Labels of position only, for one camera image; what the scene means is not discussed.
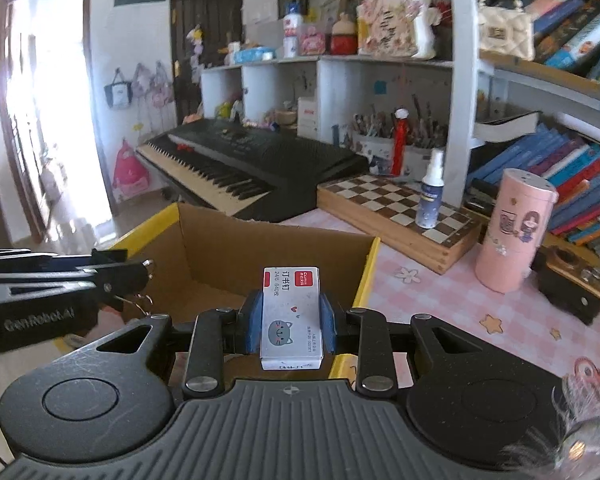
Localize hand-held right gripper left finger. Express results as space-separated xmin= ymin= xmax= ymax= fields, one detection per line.
xmin=95 ymin=290 xmax=266 ymax=395

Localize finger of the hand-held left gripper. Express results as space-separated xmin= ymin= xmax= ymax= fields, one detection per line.
xmin=0 ymin=280 xmax=108 ymax=311
xmin=0 ymin=249 xmax=101 ymax=277

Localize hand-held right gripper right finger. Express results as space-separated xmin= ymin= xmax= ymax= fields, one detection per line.
xmin=320 ymin=292 xmax=481 ymax=396

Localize white staples box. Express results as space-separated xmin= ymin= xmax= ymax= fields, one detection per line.
xmin=259 ymin=266 xmax=326 ymax=371

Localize black binder clip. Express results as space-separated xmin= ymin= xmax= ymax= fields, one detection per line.
xmin=92 ymin=249 xmax=156 ymax=317

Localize yellow cardboard box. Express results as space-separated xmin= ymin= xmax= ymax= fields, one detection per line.
xmin=55 ymin=202 xmax=382 ymax=381

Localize pink checked desktop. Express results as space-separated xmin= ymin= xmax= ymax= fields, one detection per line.
xmin=280 ymin=207 xmax=600 ymax=386

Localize pink backpack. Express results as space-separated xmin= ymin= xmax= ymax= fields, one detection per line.
xmin=112 ymin=140 xmax=151 ymax=198

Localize wooden chessboard box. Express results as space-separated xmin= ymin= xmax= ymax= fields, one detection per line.
xmin=316 ymin=175 xmax=483 ymax=275

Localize white spray bottle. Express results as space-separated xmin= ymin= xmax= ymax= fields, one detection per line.
xmin=414 ymin=147 xmax=446 ymax=230

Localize black electronic keyboard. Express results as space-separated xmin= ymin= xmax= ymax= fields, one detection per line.
xmin=136 ymin=119 xmax=371 ymax=223

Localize white pen holder with pens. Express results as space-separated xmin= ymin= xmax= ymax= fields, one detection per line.
xmin=350 ymin=107 xmax=448 ymax=178

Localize hanging tote bags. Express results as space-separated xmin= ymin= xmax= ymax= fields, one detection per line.
xmin=104 ymin=62 xmax=176 ymax=111

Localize red tassel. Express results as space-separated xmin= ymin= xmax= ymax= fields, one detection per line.
xmin=391 ymin=107 xmax=411 ymax=177

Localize white box with red label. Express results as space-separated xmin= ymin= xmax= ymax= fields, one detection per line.
xmin=297 ymin=96 xmax=321 ymax=141

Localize pink cylindrical container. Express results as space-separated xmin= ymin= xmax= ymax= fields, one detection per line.
xmin=475 ymin=169 xmax=560 ymax=293

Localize black stapler box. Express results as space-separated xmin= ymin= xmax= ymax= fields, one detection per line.
xmin=535 ymin=247 xmax=600 ymax=326

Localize blue tissue pack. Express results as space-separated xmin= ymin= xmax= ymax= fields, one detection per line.
xmin=227 ymin=42 xmax=277 ymax=66

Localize white bookshelf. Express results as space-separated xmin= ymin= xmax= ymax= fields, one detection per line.
xmin=200 ymin=0 xmax=600 ymax=211

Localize pink gift box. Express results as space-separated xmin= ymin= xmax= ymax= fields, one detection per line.
xmin=299 ymin=25 xmax=327 ymax=56

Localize row of leaning books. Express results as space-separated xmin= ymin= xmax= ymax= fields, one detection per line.
xmin=467 ymin=122 xmax=600 ymax=261

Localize red doll jar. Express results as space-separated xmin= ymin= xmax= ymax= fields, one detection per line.
xmin=329 ymin=12 xmax=358 ymax=56

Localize white lotion bottle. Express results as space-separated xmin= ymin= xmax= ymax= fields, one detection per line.
xmin=282 ymin=2 xmax=305 ymax=58

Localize lucky cat ornament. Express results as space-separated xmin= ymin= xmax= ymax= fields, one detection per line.
xmin=356 ymin=0 xmax=443 ymax=60

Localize white quilted handbag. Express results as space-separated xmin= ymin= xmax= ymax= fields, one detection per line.
xmin=477 ymin=0 xmax=536 ymax=61

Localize shelf of stacked books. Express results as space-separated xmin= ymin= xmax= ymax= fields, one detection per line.
xmin=525 ymin=0 xmax=600 ymax=86

